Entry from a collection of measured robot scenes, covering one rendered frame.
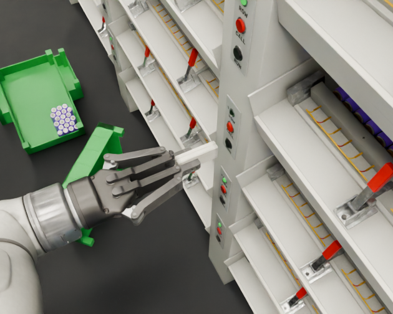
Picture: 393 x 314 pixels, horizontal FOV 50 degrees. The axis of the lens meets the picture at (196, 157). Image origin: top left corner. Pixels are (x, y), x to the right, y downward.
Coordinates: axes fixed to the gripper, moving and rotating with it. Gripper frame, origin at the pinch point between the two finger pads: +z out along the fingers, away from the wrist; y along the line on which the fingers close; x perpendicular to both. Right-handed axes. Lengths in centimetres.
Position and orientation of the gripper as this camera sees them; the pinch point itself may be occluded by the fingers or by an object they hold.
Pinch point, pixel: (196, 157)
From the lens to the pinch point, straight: 68.2
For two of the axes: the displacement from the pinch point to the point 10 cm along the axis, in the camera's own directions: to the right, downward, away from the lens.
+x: 0.0, -5.6, -8.3
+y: 4.5, 7.4, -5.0
